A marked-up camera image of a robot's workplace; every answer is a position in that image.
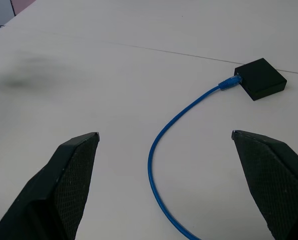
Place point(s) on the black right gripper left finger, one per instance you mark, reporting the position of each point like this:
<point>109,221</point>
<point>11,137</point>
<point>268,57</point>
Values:
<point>51,190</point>

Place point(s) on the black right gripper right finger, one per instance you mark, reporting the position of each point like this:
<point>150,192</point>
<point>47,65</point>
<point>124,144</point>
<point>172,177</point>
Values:
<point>279,182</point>

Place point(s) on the small black box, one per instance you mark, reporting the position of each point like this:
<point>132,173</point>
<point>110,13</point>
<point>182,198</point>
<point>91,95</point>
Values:
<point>262,78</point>

